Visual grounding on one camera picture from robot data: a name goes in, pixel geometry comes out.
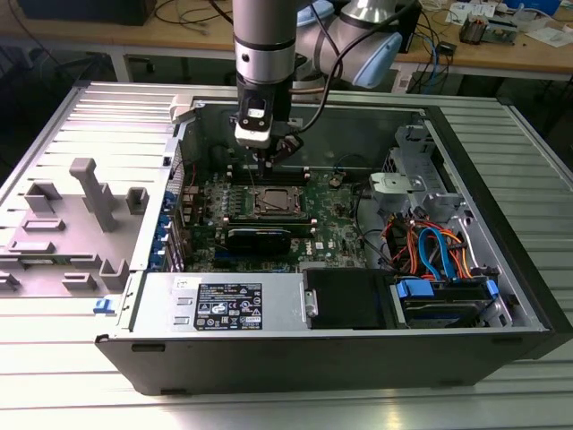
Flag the black PC case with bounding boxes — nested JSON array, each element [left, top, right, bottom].
[[93, 96, 573, 398]]

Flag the green circuit board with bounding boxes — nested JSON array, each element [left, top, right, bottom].
[[485, 17, 520, 45]]

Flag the green motherboard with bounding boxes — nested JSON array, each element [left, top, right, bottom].
[[178, 168, 381, 274]]

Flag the large black box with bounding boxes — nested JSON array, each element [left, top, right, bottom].
[[17, 0, 158, 27]]

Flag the red and orange wires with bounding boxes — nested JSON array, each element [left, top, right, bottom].
[[382, 217, 424, 275]]

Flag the grey parts rack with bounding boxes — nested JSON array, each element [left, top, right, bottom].
[[0, 157, 151, 299]]

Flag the silver metal drive cage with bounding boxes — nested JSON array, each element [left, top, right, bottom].
[[380, 124, 469, 225]]

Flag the wooden desk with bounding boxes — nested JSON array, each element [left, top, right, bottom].
[[0, 0, 573, 82]]

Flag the black RAM stick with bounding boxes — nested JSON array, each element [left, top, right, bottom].
[[222, 212, 317, 228], [227, 163, 312, 176]]

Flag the white paper sheet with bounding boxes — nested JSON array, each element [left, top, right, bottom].
[[526, 24, 573, 48]]

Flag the silver power supply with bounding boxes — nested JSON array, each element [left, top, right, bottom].
[[116, 271, 310, 335]]

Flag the CPU socket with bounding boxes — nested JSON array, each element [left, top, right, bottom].
[[250, 184, 306, 219]]

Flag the copper finned heat sink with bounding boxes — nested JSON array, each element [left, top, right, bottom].
[[459, 12, 490, 45]]

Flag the hard disk in blue carrier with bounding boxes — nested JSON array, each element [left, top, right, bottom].
[[393, 277, 500, 331]]

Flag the silver round metal bracket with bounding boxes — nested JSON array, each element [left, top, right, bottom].
[[367, 172, 425, 214]]

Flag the orange wire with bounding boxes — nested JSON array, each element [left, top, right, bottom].
[[447, 230, 475, 281]]

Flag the white printed card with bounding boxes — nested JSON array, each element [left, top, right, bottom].
[[446, 2, 476, 24]]

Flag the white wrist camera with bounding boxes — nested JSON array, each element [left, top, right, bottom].
[[234, 96, 275, 150]]

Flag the small upright black box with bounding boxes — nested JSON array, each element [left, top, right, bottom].
[[400, 2, 424, 54]]

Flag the grey case latch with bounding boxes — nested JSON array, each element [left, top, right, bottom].
[[169, 94, 198, 125]]

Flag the black graphics card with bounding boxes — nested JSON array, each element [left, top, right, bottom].
[[214, 226, 292, 256]]

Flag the thin metal locking lever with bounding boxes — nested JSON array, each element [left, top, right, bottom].
[[244, 153, 260, 201]]

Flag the blue wire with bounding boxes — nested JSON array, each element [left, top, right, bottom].
[[418, 227, 458, 283]]

